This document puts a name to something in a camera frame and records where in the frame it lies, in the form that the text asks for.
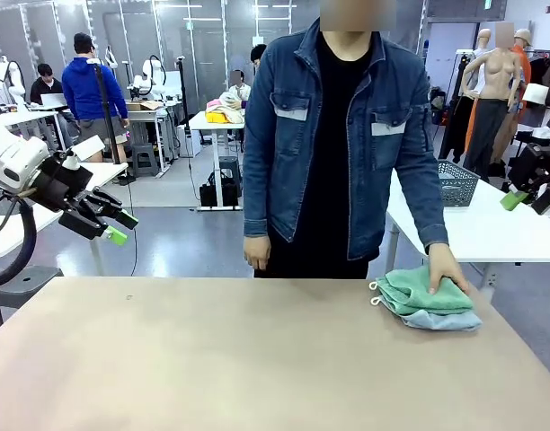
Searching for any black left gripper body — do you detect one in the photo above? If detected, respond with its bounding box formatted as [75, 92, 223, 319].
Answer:
[31, 152, 95, 212]

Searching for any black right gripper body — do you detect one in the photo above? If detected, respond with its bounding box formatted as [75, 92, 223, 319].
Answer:
[507, 142, 550, 192]

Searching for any silver laptop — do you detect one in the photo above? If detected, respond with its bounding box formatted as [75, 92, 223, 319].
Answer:
[40, 92, 68, 110]

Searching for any light blue terry towel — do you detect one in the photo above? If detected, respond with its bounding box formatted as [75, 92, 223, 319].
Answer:
[370, 295, 483, 333]

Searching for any yellow and pink clothes pile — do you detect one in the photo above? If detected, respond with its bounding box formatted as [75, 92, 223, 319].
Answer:
[205, 92, 247, 125]

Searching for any green terry towel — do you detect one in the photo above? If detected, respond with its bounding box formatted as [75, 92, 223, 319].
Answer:
[368, 264, 476, 316]

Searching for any person's right forearm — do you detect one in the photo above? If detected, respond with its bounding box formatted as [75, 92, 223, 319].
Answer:
[242, 170, 271, 239]

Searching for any person's left forearm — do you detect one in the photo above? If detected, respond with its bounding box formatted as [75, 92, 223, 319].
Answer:
[409, 179, 450, 252]

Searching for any person's left hand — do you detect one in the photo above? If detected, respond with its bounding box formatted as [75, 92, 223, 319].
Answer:
[426, 242, 472, 296]

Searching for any person's right hand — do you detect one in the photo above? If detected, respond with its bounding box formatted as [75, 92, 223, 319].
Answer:
[243, 235, 272, 271]

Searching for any grey step stool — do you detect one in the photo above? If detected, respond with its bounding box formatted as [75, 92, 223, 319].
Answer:
[131, 143, 160, 179]

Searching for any dark grey stool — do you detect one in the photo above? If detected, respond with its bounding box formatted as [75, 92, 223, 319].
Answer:
[0, 264, 65, 333]

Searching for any black tripod pole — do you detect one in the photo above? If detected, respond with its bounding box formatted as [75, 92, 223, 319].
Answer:
[93, 60, 139, 186]

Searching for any white work table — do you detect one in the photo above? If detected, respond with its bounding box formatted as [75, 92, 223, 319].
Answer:
[114, 105, 172, 177]
[0, 110, 75, 159]

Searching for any person in black hoodie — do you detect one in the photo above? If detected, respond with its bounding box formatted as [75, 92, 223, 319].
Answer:
[30, 62, 65, 107]

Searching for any person in blue hoodie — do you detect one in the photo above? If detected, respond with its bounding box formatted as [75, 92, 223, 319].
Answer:
[61, 31, 131, 163]

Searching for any nude mannequin with grey trousers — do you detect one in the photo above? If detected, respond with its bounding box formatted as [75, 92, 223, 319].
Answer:
[462, 22, 528, 179]

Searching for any black bag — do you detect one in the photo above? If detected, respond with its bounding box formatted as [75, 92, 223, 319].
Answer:
[199, 172, 239, 208]

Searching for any black luggage pile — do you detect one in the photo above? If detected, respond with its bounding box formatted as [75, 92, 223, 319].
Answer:
[430, 87, 447, 125]

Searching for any white standing desk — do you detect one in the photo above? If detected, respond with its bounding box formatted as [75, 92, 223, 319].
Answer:
[188, 110, 247, 212]

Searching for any mannequin with beige hat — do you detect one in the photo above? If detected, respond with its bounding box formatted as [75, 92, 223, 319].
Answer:
[508, 28, 536, 136]

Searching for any black stand pole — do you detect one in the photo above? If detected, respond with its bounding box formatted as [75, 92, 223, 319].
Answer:
[175, 56, 193, 158]

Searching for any white mannequin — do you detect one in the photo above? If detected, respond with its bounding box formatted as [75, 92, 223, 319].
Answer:
[475, 28, 494, 98]

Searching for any seated person in white top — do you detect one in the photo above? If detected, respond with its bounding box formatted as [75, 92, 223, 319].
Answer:
[220, 69, 253, 109]

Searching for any person in denim jacket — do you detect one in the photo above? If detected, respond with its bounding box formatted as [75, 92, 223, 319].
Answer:
[242, 0, 472, 280]

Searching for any person in purple hoodie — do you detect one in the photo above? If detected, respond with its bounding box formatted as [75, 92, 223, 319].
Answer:
[249, 43, 268, 68]

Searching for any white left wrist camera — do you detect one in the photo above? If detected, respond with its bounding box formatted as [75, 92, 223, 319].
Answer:
[54, 134, 106, 171]

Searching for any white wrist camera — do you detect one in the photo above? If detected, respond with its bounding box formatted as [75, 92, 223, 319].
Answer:
[54, 134, 106, 171]
[521, 83, 550, 107]

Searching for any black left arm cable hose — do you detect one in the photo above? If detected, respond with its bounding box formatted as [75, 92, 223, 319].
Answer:
[0, 190, 38, 288]

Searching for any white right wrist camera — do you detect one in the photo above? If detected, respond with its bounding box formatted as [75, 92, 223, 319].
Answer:
[521, 83, 550, 107]

